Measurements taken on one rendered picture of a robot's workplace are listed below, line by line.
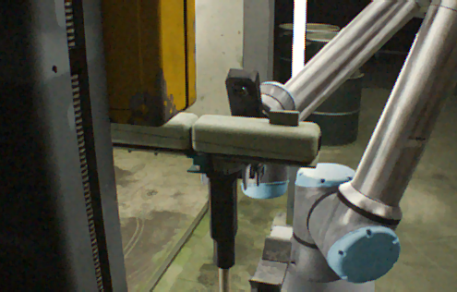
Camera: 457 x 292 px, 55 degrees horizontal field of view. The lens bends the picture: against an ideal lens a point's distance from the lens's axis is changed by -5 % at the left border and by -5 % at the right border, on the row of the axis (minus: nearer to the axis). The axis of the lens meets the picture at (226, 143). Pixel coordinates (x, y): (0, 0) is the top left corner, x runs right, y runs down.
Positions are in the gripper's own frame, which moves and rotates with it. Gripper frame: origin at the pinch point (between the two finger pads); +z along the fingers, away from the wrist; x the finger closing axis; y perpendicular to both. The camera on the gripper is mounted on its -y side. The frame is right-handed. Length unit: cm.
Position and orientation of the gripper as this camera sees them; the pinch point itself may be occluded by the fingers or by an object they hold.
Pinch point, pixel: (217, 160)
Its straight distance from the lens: 58.2
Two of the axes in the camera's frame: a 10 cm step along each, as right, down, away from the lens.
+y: 0.0, 9.4, 3.5
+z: -2.8, 3.3, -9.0
